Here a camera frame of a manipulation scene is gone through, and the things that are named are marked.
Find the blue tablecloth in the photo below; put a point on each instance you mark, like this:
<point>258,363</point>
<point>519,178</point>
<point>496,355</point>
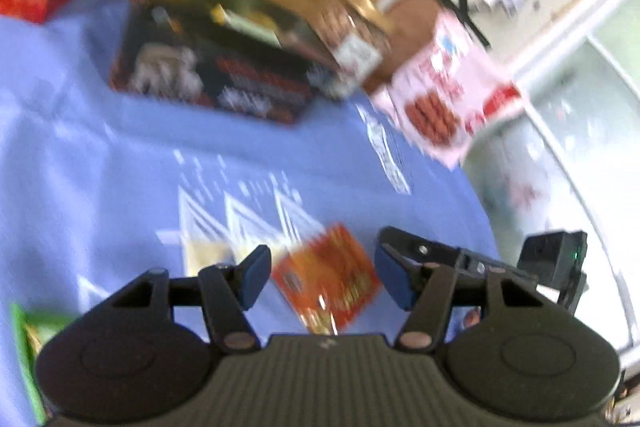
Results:
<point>99,186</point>

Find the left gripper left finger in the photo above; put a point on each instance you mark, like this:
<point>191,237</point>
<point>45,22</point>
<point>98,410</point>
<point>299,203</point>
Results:
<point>227,293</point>

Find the pink snack bag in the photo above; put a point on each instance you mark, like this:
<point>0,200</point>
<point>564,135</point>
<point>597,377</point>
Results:
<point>447,93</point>

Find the red orange snack packet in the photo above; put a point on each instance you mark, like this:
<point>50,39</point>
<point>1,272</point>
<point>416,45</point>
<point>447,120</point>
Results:
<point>327,281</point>

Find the person right hand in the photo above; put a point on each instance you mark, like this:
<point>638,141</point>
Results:
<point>472,318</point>

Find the brown chair back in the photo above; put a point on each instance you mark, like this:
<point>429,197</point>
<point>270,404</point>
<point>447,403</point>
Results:
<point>414,22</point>

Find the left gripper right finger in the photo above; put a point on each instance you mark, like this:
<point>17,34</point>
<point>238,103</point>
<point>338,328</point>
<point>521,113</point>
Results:
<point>424,291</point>

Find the green cracker pack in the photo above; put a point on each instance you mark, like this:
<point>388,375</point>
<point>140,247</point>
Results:
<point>31,331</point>

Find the window frame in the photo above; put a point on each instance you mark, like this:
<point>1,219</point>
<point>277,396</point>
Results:
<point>570,161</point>

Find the nut jar gold lid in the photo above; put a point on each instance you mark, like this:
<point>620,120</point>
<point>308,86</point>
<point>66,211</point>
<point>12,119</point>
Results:
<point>357,35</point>

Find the black sheep print box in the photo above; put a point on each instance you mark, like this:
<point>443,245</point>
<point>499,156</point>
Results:
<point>246,56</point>

